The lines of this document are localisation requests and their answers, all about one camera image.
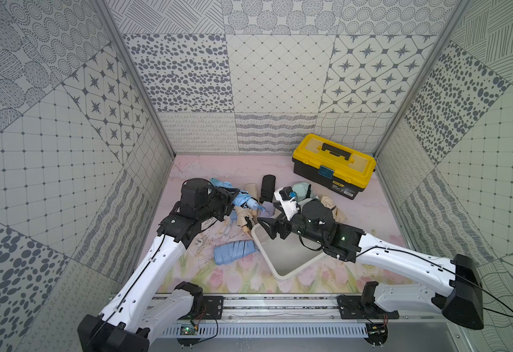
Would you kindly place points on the beige umbrella wooden handle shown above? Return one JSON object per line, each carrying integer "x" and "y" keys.
{"x": 246, "y": 218}

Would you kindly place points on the lavender folded umbrella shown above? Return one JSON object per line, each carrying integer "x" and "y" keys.
{"x": 269, "y": 209}

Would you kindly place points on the yellow black tool box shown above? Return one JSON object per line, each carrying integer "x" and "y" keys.
{"x": 344, "y": 171}

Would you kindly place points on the mint green folded umbrella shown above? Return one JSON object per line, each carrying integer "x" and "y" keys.
{"x": 303, "y": 191}

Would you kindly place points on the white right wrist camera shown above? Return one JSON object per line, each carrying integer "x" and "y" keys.
{"x": 285, "y": 200}

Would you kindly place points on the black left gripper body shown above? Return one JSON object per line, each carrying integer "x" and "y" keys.
{"x": 231, "y": 199}

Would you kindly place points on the black folded umbrella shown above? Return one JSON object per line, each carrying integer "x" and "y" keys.
{"x": 267, "y": 188}

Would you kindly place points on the aluminium rail with mounts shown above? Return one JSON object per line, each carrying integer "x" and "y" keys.
{"x": 274, "y": 316}

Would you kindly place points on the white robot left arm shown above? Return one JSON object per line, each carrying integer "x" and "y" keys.
{"x": 142, "y": 281}

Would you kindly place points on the teal power strip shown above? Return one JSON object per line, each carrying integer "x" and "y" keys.
{"x": 221, "y": 184}

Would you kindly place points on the white plastic storage box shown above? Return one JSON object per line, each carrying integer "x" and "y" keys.
{"x": 285, "y": 258}

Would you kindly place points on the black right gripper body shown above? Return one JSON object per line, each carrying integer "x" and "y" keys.
{"x": 297, "y": 224}

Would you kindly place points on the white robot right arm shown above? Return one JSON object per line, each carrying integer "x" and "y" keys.
{"x": 451, "y": 287}

